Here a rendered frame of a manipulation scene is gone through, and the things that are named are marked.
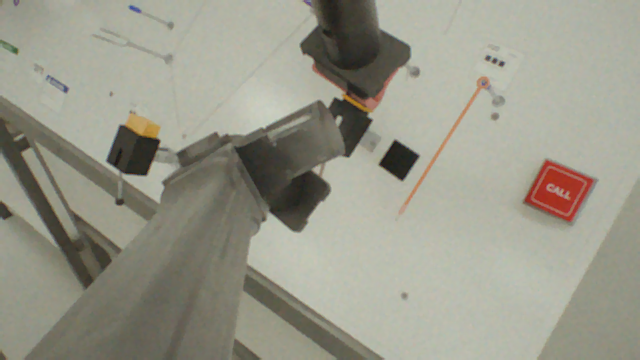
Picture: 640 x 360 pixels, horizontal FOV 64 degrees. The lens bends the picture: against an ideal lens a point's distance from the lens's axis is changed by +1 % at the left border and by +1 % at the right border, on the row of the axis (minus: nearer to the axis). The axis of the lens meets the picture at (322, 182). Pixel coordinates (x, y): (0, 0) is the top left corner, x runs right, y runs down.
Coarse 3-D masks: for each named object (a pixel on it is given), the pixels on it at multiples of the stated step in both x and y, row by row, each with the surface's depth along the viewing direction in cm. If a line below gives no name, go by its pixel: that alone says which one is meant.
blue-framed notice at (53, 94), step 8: (48, 80) 97; (56, 80) 96; (48, 88) 97; (56, 88) 96; (64, 88) 95; (40, 96) 98; (48, 96) 97; (56, 96) 96; (64, 96) 95; (48, 104) 97; (56, 104) 96; (56, 112) 96
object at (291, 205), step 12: (300, 180) 56; (312, 180) 56; (276, 192) 52; (288, 192) 54; (300, 192) 56; (312, 192) 56; (324, 192) 55; (276, 204) 54; (288, 204) 56; (300, 204) 56; (312, 204) 55; (276, 216) 57; (288, 216) 56; (300, 216) 56; (288, 228) 56; (300, 228) 56
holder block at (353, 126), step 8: (336, 104) 59; (344, 104) 59; (336, 112) 59; (344, 112) 59; (352, 112) 58; (344, 120) 58; (352, 120) 58; (360, 120) 58; (368, 120) 60; (344, 128) 58; (352, 128) 58; (360, 128) 60; (344, 136) 58; (352, 136) 59; (360, 136) 61; (344, 144) 59; (352, 144) 61; (352, 152) 62
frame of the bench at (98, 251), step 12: (36, 156) 127; (48, 168) 127; (60, 192) 134; (72, 216) 141; (84, 228) 141; (84, 240) 149; (96, 240) 140; (108, 240) 137; (96, 252) 153; (96, 264) 159; (108, 264) 159; (240, 348) 115
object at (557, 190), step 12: (552, 168) 53; (564, 168) 53; (540, 180) 54; (552, 180) 53; (564, 180) 53; (576, 180) 52; (588, 180) 52; (540, 192) 54; (552, 192) 53; (564, 192) 53; (576, 192) 52; (540, 204) 54; (552, 204) 53; (564, 204) 53; (576, 204) 52; (564, 216) 53
